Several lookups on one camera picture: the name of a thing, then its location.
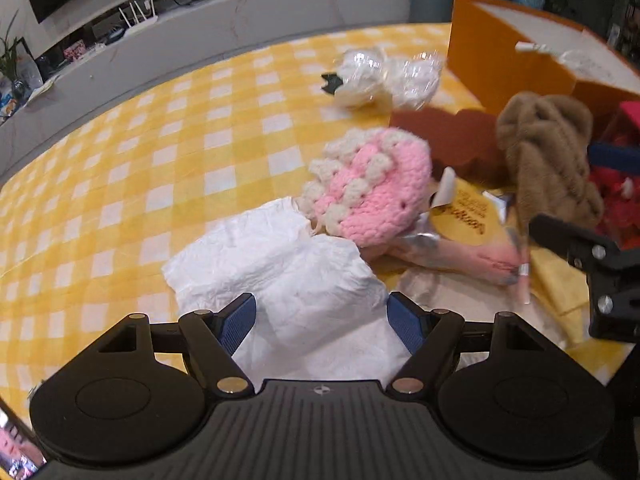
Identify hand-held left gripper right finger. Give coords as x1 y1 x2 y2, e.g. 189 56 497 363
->
386 291 549 395

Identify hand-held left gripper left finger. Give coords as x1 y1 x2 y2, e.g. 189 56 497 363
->
95 292 257 395

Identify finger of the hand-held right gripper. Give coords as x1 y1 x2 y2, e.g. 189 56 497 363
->
587 142 640 173
529 212 640 342

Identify brown furry plush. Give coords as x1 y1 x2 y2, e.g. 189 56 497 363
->
495 92 606 233

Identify white cloth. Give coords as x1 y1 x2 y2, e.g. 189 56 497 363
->
162 197 413 382

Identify pink and cream crochet hat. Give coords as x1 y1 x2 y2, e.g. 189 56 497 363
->
297 127 433 249

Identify orange cardboard box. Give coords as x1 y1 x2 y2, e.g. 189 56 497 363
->
446 0 640 128

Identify brown cloud-shaped felt pad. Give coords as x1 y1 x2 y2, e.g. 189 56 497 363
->
389 107 507 187

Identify red plush item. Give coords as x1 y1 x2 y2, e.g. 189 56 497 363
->
586 100 640 252

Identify pink foil packet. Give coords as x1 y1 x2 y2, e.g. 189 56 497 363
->
387 234 532 306

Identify yellow snack packet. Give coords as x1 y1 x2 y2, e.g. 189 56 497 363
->
429 167 516 242

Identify yellow checked tablecloth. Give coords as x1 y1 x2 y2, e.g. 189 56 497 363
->
0 22 640 461

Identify plastic-wrapped white plush toy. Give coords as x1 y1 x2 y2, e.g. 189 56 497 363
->
320 46 447 112

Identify phone screen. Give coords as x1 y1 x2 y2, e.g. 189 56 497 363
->
0 399 48 480

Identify white router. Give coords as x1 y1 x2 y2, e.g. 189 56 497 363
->
117 0 159 32

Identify potted green plant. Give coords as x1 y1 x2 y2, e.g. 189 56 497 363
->
0 9 32 86

